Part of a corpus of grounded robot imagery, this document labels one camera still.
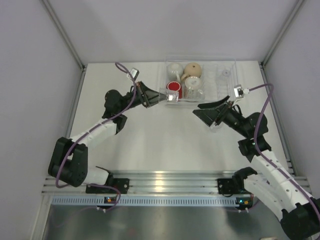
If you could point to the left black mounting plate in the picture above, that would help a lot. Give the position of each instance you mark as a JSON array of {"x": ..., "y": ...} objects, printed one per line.
[{"x": 121, "y": 184}]

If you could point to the floral mug orange inside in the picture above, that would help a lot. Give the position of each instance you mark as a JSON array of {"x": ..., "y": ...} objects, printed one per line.
[{"x": 193, "y": 89}]

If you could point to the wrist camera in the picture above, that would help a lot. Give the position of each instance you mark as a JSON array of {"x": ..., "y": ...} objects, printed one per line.
[
  {"x": 239, "y": 92},
  {"x": 133, "y": 74}
]

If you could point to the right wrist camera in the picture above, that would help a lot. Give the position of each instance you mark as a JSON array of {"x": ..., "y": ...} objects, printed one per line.
[{"x": 239, "y": 92}]

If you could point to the black mounting plate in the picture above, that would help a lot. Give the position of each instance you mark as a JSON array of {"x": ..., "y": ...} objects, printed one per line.
[
  {"x": 121, "y": 184},
  {"x": 227, "y": 187}
]

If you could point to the white speckled mug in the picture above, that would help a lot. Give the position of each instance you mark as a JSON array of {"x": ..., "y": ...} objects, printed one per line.
[{"x": 174, "y": 72}]

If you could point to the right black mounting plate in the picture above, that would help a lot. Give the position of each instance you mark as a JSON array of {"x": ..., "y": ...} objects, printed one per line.
[{"x": 227, "y": 187}]

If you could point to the beige ceramic mug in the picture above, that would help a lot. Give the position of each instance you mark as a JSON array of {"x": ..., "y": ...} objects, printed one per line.
[{"x": 192, "y": 69}]

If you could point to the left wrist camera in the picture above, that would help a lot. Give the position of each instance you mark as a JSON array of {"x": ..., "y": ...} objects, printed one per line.
[{"x": 133, "y": 74}]

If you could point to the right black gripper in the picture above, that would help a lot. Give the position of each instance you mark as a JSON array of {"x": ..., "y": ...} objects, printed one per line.
[{"x": 209, "y": 116}]

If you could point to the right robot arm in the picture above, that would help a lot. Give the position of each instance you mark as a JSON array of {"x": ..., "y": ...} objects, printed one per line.
[{"x": 297, "y": 210}]

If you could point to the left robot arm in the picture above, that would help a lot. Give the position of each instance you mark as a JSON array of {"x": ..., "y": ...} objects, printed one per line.
[{"x": 70, "y": 158}]

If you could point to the clear wire dish rack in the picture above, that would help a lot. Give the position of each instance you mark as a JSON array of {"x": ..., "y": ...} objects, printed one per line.
[{"x": 209, "y": 65}]

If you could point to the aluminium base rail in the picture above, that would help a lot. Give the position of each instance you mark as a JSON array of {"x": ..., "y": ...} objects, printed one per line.
[{"x": 183, "y": 183}]

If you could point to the clear glass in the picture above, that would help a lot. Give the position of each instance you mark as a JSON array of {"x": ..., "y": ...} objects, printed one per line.
[
  {"x": 223, "y": 75},
  {"x": 215, "y": 128},
  {"x": 168, "y": 96}
]

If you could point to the perforated cable duct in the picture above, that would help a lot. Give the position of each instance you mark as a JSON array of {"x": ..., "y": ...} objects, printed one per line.
[{"x": 211, "y": 201}]

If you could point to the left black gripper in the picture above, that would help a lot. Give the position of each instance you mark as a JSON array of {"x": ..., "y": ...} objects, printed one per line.
[{"x": 141, "y": 89}]

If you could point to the red mug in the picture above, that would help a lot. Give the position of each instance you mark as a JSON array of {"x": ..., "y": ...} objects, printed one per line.
[{"x": 174, "y": 86}]

